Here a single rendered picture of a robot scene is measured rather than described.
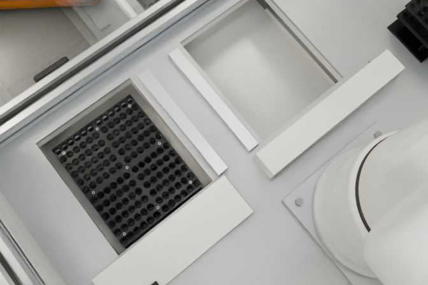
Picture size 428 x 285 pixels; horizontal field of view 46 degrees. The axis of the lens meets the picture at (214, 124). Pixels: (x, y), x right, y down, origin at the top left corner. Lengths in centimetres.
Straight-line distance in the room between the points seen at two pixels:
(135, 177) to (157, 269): 18
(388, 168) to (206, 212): 35
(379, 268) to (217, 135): 57
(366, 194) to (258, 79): 45
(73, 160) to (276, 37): 49
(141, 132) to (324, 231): 37
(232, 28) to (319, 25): 20
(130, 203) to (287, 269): 29
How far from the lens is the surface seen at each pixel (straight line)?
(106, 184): 93
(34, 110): 89
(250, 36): 110
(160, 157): 93
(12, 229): 81
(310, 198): 88
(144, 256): 85
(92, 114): 103
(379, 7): 106
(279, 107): 105
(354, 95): 93
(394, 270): 36
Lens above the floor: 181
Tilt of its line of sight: 73 degrees down
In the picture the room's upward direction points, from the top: 12 degrees clockwise
